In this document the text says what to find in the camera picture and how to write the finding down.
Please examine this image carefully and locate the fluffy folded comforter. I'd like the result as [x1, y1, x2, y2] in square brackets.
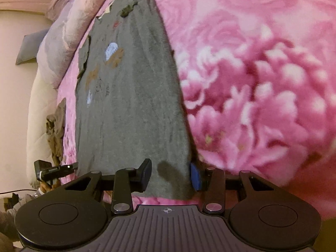
[37, 0, 126, 90]

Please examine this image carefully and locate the person's left forearm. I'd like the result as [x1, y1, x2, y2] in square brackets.
[0, 193, 40, 252]

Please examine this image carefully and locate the black cable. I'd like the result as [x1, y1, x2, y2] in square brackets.
[0, 188, 35, 196]

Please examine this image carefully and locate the olive green garment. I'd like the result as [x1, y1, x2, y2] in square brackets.
[46, 98, 67, 163]

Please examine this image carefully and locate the pink floral blanket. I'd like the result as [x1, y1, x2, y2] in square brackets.
[56, 0, 336, 221]

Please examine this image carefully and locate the pinkish grey pillow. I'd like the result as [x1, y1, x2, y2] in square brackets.
[46, 0, 74, 21]

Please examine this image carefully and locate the person's left hand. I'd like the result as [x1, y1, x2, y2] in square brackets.
[39, 179, 63, 193]

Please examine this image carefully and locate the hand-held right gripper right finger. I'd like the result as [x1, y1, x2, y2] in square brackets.
[190, 163, 276, 214]

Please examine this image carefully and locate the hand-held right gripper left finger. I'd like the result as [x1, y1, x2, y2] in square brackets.
[64, 159, 153, 215]

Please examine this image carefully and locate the grey t-shirt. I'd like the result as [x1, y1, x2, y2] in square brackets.
[75, 0, 195, 200]

